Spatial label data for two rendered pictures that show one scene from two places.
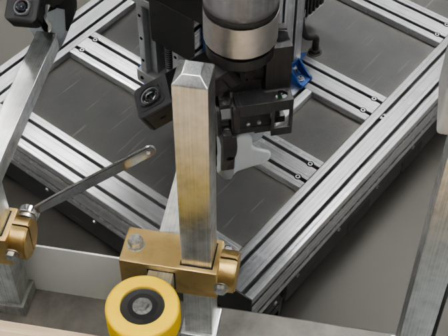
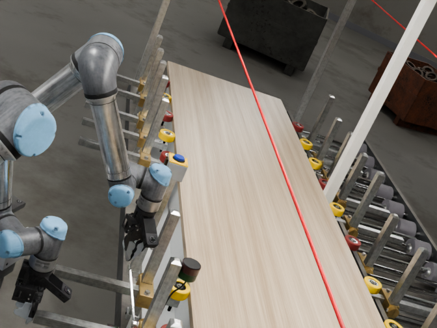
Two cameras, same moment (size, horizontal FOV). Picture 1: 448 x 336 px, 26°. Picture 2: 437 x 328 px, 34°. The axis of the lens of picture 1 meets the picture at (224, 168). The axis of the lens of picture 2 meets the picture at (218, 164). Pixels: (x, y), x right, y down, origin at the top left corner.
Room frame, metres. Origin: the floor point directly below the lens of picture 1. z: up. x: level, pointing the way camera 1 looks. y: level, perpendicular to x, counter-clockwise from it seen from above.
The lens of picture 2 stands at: (1.49, 1.91, 2.26)
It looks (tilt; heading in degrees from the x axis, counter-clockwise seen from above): 23 degrees down; 244
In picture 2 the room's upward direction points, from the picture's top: 23 degrees clockwise
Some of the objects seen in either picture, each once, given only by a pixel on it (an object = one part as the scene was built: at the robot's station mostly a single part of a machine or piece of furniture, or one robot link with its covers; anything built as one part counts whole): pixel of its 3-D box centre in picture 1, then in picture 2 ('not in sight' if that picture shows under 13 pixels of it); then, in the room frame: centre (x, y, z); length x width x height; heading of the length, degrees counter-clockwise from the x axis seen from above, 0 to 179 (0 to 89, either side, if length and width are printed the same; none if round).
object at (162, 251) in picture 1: (181, 263); (144, 289); (0.66, 0.05, 0.84); 0.14 x 0.06 x 0.05; 80
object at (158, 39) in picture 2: not in sight; (146, 72); (0.30, -1.94, 0.90); 0.04 x 0.04 x 0.48; 80
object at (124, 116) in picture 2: not in sight; (125, 116); (0.48, -1.42, 0.81); 0.44 x 0.03 x 0.04; 170
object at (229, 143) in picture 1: (226, 137); not in sight; (0.71, 0.00, 1.00); 0.05 x 0.02 x 0.09; 11
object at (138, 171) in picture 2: not in sight; (126, 174); (0.84, -0.03, 1.22); 0.11 x 0.11 x 0.08; 73
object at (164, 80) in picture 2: not in sight; (149, 119); (0.43, -1.20, 0.93); 0.04 x 0.04 x 0.48; 80
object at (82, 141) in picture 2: not in sight; (124, 154); (0.57, -0.93, 0.84); 0.44 x 0.03 x 0.04; 170
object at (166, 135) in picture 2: not in sight; (164, 141); (0.34, -1.14, 0.85); 0.08 x 0.08 x 0.11
